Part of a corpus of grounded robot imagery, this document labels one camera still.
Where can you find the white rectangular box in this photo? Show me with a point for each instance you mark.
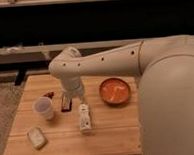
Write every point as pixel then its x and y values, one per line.
pixel 84 118

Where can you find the small red wrapper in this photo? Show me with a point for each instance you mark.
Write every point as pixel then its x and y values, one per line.
pixel 49 95

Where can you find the orange bowl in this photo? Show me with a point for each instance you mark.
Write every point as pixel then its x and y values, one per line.
pixel 114 91

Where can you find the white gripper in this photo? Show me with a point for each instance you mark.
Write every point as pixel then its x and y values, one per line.
pixel 73 87

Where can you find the wooden table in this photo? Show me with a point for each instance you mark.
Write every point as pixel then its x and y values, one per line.
pixel 114 130

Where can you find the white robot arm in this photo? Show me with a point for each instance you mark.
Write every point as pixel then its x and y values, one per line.
pixel 165 91

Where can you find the white ceramic cup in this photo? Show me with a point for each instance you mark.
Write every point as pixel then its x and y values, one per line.
pixel 43 106

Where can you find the white sponge block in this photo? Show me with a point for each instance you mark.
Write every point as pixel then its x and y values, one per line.
pixel 37 138

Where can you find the long wooden bench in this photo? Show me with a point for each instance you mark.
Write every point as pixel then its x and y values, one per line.
pixel 42 53

